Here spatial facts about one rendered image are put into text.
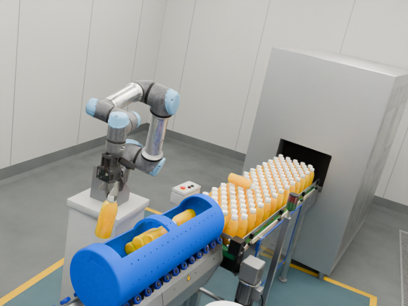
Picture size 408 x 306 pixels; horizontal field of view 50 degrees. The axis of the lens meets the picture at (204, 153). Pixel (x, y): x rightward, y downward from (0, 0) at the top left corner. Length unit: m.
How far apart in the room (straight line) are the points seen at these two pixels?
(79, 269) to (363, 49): 5.27
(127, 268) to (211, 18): 5.54
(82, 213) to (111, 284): 0.64
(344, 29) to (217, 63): 1.93
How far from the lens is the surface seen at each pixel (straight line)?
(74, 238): 2.48
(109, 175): 1.72
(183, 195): 2.78
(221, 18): 6.92
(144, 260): 1.92
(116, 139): 1.69
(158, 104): 2.10
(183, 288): 2.36
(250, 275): 2.70
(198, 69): 7.06
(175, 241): 2.09
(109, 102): 1.85
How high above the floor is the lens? 2.23
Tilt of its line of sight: 18 degrees down
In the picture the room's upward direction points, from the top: 12 degrees clockwise
